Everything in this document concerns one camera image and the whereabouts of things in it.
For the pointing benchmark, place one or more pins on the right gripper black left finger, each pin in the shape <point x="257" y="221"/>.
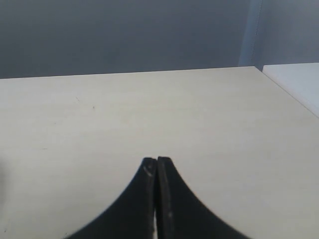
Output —
<point x="131" y="216"/>

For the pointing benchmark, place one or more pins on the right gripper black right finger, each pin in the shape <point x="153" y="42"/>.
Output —
<point x="180" y="214"/>

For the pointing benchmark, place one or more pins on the white side table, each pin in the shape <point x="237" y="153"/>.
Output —
<point x="301" y="81"/>

